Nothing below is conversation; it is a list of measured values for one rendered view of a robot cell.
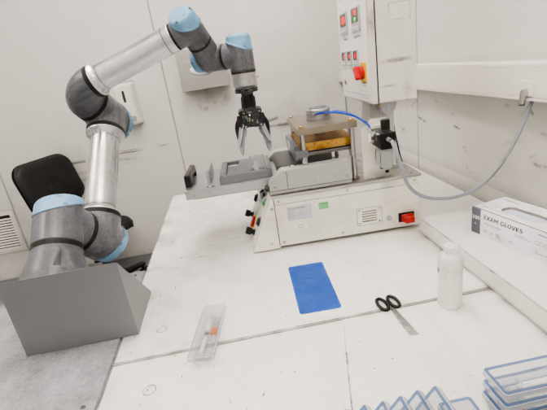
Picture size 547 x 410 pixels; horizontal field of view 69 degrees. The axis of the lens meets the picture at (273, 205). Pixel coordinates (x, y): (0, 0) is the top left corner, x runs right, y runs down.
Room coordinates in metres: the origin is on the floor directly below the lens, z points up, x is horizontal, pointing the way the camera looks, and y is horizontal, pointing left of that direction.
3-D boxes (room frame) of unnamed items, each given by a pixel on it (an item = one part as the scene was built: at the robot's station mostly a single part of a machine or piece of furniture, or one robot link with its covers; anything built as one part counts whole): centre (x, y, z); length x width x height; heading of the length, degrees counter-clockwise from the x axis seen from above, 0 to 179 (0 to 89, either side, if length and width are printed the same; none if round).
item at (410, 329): (0.72, -0.23, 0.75); 0.14 x 0.06 x 0.01; 9
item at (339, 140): (1.29, -0.19, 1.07); 0.22 x 0.17 x 0.10; 1
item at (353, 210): (1.28, -0.18, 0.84); 0.53 x 0.37 x 0.17; 91
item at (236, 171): (1.29, 0.07, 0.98); 0.20 x 0.17 x 0.03; 1
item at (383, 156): (1.08, -0.32, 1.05); 0.15 x 0.05 x 0.15; 1
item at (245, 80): (1.27, 0.03, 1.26); 0.08 x 0.08 x 0.05
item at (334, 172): (1.15, -0.11, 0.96); 0.26 x 0.05 x 0.07; 91
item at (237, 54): (1.27, 0.03, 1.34); 0.09 x 0.08 x 0.11; 68
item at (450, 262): (0.73, -0.35, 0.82); 0.05 x 0.05 x 0.14
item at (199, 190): (1.29, 0.12, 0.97); 0.30 x 0.22 x 0.08; 91
